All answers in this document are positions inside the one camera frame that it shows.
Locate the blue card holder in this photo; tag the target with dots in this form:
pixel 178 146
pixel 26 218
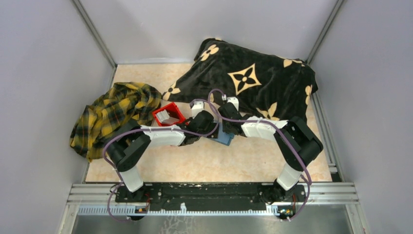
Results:
pixel 221 137

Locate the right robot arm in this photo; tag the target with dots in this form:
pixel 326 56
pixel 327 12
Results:
pixel 296 141

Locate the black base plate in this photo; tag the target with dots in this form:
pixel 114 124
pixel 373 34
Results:
pixel 196 197

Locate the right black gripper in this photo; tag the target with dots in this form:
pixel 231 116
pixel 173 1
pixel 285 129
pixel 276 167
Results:
pixel 225 128

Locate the yellow plaid shirt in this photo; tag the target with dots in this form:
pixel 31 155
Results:
pixel 99 120

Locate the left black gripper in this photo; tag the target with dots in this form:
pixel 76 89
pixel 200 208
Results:
pixel 206 131

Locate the black floral blanket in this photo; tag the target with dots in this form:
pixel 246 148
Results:
pixel 266 86

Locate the red plastic bin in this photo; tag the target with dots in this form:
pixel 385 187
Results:
pixel 173 109

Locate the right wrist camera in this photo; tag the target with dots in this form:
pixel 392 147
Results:
pixel 234 101

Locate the cards in red bin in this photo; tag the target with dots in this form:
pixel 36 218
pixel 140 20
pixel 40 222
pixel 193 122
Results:
pixel 165 118

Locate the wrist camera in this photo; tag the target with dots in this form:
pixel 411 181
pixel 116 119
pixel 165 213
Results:
pixel 196 107
pixel 234 101

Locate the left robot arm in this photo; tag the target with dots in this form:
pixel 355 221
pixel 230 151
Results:
pixel 131 140

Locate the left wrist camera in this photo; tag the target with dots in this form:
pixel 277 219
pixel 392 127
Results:
pixel 196 107

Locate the aluminium front rail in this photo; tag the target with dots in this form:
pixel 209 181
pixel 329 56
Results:
pixel 99 198

